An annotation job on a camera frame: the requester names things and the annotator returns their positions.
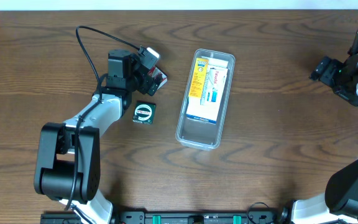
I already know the green Zam-Buk tin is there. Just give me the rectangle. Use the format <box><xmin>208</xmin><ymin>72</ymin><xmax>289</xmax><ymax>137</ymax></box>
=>
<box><xmin>132</xmin><ymin>101</ymin><xmax>156</xmax><ymax>124</ymax></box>

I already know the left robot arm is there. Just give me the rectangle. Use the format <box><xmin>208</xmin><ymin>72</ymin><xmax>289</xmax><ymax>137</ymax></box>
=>
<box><xmin>34</xmin><ymin>47</ymin><xmax>162</xmax><ymax>223</ymax></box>

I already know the left black cable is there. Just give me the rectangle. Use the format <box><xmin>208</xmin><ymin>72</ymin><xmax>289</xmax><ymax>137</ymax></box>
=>
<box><xmin>63</xmin><ymin>25</ymin><xmax>141</xmax><ymax>212</ymax></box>

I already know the red Panadol Actifast box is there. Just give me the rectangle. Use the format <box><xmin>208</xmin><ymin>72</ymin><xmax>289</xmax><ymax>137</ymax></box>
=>
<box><xmin>149</xmin><ymin>66</ymin><xmax>168</xmax><ymax>88</ymax></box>

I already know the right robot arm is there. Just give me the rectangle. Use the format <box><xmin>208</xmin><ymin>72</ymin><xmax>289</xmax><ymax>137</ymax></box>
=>
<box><xmin>276</xmin><ymin>30</ymin><xmax>358</xmax><ymax>223</ymax></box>

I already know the blue fever patch box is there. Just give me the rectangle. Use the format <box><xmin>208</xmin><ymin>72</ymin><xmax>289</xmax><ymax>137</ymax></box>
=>
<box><xmin>186</xmin><ymin>57</ymin><xmax>228</xmax><ymax>124</ymax></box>

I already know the white Panadol box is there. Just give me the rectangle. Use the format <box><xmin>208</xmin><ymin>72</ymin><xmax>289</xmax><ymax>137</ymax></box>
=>
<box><xmin>200</xmin><ymin>67</ymin><xmax>228</xmax><ymax>106</ymax></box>

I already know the clear plastic container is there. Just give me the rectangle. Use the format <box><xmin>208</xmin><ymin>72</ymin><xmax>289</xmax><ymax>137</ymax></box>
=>
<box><xmin>176</xmin><ymin>49</ymin><xmax>236</xmax><ymax>151</ymax></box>

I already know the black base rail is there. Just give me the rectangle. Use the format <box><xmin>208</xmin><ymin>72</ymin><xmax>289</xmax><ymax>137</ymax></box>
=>
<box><xmin>40</xmin><ymin>210</ymin><xmax>287</xmax><ymax>224</ymax></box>

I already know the yellow medicine box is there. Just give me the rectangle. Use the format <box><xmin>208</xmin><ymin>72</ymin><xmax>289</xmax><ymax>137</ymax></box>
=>
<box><xmin>188</xmin><ymin>58</ymin><xmax>209</xmax><ymax>100</ymax></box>

